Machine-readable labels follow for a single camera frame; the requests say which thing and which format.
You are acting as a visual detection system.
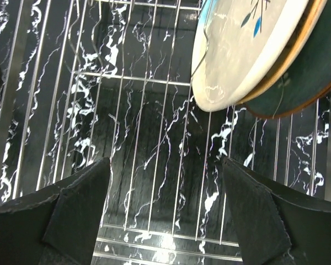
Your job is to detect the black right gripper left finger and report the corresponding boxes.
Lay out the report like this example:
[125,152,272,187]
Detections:
[0,157,111,264]

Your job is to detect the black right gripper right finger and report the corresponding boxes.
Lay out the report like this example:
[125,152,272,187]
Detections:
[222,157,331,264]

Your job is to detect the blue glazed plate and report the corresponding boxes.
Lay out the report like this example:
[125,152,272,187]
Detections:
[242,1,331,119]

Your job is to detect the cream plate with sprig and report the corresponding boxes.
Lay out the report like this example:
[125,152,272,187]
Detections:
[191,1,313,112]

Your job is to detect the beige leaf pattern plate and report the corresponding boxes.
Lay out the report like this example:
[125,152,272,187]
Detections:
[237,0,329,105]

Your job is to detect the metal wire dish rack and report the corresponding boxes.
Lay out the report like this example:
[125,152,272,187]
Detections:
[0,1,331,264]

